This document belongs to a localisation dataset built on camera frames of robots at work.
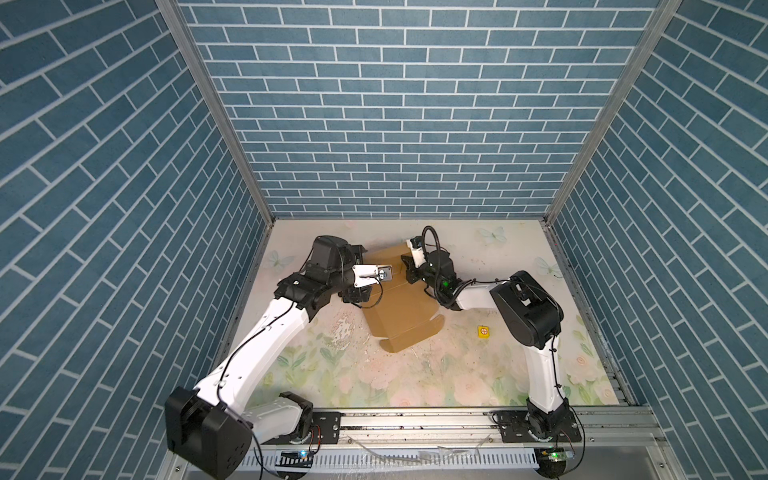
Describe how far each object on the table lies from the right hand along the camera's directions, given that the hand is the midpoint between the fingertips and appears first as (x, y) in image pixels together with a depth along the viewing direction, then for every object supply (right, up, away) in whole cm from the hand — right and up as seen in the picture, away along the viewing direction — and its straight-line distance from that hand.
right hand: (401, 253), depth 98 cm
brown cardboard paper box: (0, -19, -3) cm, 19 cm away
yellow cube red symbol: (+25, -23, -9) cm, 35 cm away
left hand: (-10, -2, -20) cm, 22 cm away
